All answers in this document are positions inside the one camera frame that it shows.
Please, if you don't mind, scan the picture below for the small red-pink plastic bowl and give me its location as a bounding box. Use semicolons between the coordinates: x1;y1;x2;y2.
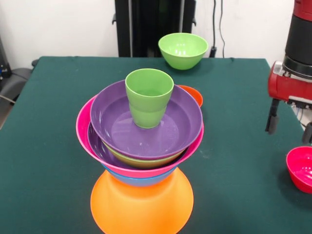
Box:
286;146;312;195

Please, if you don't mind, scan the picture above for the purple plastic bowl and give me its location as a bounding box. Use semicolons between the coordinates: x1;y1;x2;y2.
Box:
90;79;204;160
87;121;127;169

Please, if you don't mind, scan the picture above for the dark green tablecloth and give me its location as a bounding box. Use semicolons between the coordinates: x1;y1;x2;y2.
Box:
0;56;312;234

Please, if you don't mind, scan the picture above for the black hanging cable with plug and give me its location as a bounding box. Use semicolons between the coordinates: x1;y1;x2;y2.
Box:
209;0;226;59

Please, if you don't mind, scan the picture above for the floor cable bundle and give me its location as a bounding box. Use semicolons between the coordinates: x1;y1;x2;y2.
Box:
291;102;312;132

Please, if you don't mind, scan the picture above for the green plastic bowl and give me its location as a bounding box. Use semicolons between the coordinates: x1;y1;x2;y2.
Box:
157;33;209;71
101;142;189;169

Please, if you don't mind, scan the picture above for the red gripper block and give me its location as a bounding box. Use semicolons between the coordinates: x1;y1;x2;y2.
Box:
265;60;312;145

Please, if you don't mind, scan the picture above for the black office chair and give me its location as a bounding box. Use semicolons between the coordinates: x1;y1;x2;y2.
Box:
0;58;39;103

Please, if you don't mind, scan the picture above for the blue plastic bowl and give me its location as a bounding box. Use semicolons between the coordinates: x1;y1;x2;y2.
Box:
102;163;181;188

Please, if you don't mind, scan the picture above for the black pedestal column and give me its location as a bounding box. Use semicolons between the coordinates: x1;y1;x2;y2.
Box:
112;0;197;58

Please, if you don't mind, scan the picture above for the green plastic cup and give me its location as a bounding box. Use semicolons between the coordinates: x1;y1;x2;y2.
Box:
125;68;175;129

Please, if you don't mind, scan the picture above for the large orange plastic bowl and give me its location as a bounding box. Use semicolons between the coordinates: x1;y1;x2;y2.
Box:
90;167;195;234

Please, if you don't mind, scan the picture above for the small orange-red plastic bowl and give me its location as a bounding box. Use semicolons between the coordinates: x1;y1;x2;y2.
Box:
179;85;204;108

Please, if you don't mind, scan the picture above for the large pink plastic bowl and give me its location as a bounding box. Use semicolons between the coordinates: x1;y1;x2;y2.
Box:
76;96;205;178

